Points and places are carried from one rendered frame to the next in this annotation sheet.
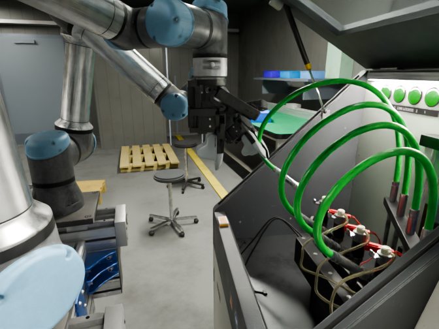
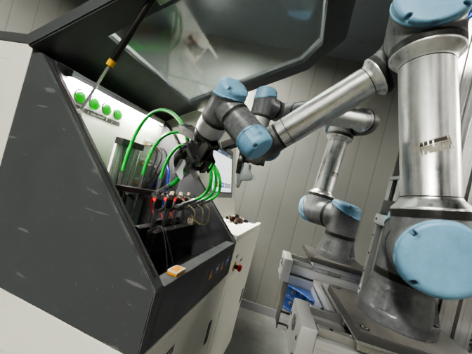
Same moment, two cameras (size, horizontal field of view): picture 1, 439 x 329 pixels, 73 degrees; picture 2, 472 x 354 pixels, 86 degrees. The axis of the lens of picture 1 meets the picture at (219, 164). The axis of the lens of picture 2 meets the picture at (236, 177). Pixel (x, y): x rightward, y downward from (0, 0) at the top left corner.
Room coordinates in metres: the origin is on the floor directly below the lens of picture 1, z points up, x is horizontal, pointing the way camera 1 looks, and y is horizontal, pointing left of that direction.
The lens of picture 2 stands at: (1.51, 0.36, 1.24)
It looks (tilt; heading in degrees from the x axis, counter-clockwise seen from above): 1 degrees up; 204
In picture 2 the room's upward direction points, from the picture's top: 15 degrees clockwise
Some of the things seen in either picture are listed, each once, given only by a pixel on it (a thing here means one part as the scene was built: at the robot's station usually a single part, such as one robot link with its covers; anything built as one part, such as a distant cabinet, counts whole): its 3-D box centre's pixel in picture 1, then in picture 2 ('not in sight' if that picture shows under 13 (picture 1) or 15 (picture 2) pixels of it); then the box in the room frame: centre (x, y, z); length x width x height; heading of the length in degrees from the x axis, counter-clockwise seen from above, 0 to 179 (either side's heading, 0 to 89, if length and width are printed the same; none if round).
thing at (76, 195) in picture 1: (56, 192); (399, 296); (0.85, 0.50, 1.09); 0.15 x 0.15 x 0.10
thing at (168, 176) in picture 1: (172, 200); not in sight; (2.61, 0.45, 0.27); 0.51 x 0.49 x 0.54; 14
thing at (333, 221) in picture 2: not in sight; (342, 217); (0.37, 0.36, 1.20); 0.13 x 0.12 x 0.14; 59
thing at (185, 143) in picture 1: (187, 165); not in sight; (3.65, 0.41, 0.30); 0.50 x 0.48 x 0.60; 157
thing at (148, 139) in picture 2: not in sight; (147, 164); (0.52, -0.57, 1.20); 0.13 x 0.03 x 0.31; 8
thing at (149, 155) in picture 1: (147, 156); not in sight; (4.91, 1.23, 0.06); 1.36 x 0.94 x 0.12; 14
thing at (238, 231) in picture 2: not in sight; (234, 225); (0.01, -0.23, 0.96); 0.70 x 0.22 x 0.03; 8
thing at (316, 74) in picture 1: (312, 74); not in sight; (3.79, -1.14, 1.42); 0.28 x 0.19 x 0.09; 16
